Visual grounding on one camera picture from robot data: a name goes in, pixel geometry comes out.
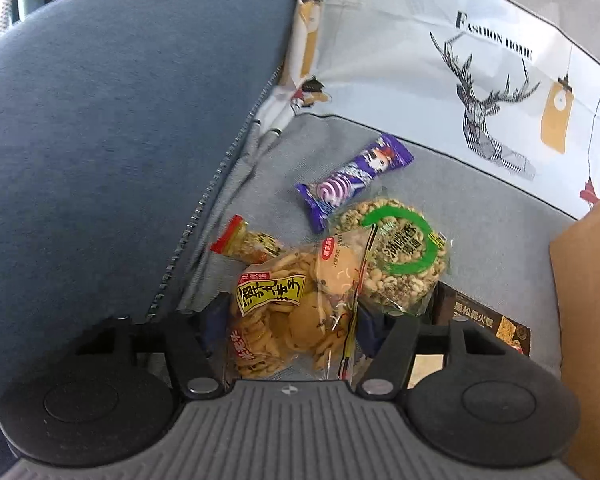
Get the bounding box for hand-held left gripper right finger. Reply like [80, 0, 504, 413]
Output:
[355, 310, 531, 401]

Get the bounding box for purple lollipop packet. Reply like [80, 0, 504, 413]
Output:
[295, 132, 414, 233]

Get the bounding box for blue sofa cushion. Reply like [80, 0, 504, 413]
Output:
[0, 0, 301, 480]

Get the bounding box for green-ring peanut packet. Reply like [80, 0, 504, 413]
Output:
[330, 190, 451, 317]

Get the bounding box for gold red-ended snack bar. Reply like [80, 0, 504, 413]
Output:
[210, 215, 284, 263]

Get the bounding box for clear biscuit packet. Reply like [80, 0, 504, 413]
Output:
[225, 227, 376, 386]

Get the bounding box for black snack box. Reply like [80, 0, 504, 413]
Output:
[430, 281, 532, 358]

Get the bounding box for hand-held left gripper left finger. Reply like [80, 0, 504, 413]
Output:
[75, 300, 233, 400]

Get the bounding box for brown cardboard box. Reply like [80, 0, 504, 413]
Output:
[549, 177, 600, 480]

